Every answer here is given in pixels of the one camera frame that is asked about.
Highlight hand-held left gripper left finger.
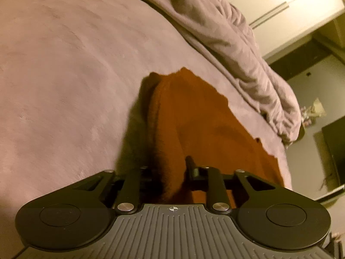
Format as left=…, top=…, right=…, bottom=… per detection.
left=69, top=166, right=152, bottom=214

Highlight crumpled lilac duvet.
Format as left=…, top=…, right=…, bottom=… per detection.
left=113, top=0, right=302, bottom=144

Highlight items on side table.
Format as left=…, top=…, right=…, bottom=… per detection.
left=300, top=98, right=328, bottom=126

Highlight dark framed screen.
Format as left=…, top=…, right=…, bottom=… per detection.
left=321, top=123, right=345, bottom=188

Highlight brown button cardigan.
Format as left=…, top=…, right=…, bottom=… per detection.
left=139, top=67, right=286, bottom=211

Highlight white wardrobe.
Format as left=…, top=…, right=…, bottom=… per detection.
left=213, top=0, right=345, bottom=60

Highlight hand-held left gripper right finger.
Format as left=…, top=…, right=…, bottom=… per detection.
left=185, top=156, right=273, bottom=214

